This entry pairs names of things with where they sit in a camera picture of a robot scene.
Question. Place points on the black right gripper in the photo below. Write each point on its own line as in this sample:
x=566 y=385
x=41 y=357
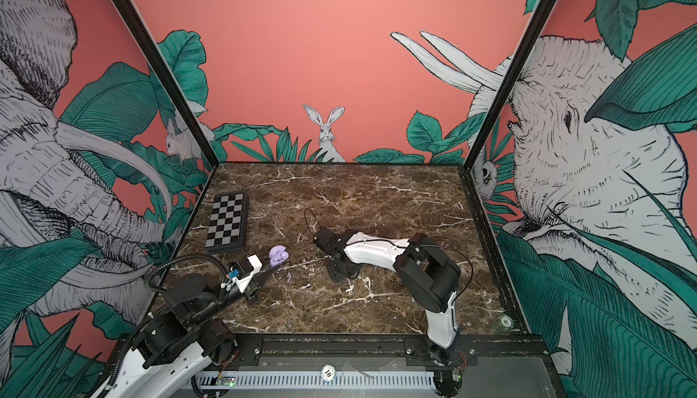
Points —
x=335 y=276

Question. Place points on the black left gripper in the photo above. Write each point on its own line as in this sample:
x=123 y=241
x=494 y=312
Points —
x=261 y=281

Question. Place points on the purple earbud charging case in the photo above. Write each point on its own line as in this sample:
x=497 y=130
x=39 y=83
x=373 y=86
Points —
x=278 y=255

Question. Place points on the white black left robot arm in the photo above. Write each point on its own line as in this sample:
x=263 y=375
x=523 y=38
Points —
x=186 y=336

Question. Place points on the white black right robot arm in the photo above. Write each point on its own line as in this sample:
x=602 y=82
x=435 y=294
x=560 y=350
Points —
x=429 y=274

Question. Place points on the black white chessboard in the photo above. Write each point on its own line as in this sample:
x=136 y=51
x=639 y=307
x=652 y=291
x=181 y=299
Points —
x=228 y=223

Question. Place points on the white perforated vent strip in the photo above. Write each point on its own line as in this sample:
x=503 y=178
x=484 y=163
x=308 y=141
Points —
x=295 y=380

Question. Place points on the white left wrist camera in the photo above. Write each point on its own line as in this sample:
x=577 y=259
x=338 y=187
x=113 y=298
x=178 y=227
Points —
x=240 y=274

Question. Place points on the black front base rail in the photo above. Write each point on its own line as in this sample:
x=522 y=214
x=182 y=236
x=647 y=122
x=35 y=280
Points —
x=415 y=349

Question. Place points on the black left corner post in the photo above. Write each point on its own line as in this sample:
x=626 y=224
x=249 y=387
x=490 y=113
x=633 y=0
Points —
x=163 y=72

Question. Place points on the black corner post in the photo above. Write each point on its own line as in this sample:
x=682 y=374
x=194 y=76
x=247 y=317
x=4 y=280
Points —
x=534 y=29
x=163 y=72

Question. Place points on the black right corner post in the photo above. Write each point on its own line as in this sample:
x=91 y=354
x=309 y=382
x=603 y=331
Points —
x=534 y=29

